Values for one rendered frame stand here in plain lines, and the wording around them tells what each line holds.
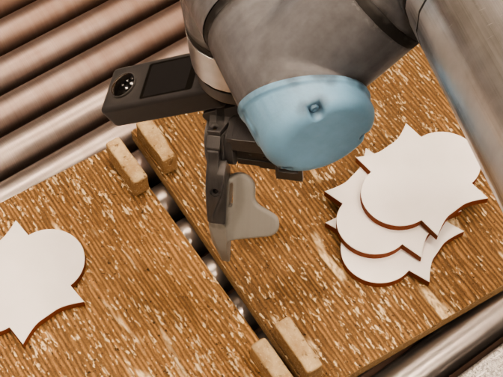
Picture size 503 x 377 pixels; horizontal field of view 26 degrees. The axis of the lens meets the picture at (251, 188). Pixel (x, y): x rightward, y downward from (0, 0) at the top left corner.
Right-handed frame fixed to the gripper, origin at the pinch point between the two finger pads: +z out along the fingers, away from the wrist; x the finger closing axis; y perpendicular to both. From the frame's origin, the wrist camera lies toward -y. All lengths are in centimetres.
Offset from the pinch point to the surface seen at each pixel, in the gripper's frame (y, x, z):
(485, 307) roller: 24.3, -2.9, 11.7
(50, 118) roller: -23.3, 11.2, 9.6
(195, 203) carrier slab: -5.3, 2.6, 8.6
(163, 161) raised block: -8.9, 5.6, 6.1
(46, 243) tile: -18.2, -5.1, 6.5
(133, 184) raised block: -11.2, 2.4, 5.9
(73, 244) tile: -15.6, -4.7, 6.7
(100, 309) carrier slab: -11.5, -10.7, 7.5
